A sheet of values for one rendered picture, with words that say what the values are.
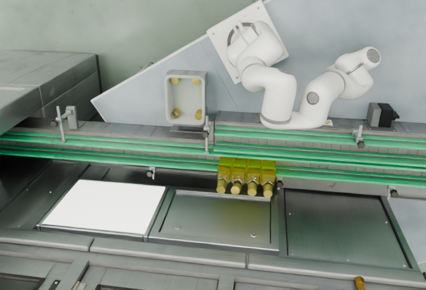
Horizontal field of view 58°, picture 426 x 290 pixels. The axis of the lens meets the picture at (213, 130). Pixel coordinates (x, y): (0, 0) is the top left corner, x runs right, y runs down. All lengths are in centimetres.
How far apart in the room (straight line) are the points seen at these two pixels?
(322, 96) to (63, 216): 107
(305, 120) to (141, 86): 90
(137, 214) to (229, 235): 37
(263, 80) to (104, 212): 87
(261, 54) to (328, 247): 75
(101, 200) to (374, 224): 111
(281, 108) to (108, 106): 104
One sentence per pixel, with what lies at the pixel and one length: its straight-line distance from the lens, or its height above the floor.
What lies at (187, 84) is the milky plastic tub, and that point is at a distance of 171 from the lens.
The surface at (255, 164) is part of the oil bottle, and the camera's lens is 157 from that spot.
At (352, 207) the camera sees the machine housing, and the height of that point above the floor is 97.
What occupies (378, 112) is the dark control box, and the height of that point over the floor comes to 84.
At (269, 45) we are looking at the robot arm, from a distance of 117.
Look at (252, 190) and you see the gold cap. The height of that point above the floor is 116.
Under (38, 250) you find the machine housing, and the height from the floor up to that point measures 141.
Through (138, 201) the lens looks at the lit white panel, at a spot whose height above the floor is 111.
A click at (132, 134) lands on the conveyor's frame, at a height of 87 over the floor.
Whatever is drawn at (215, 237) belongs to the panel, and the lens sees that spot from 144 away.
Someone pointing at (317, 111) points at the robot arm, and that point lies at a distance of 110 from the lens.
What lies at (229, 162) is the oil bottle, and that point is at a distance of 157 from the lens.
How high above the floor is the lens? 236
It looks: 64 degrees down
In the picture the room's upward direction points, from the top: 162 degrees counter-clockwise
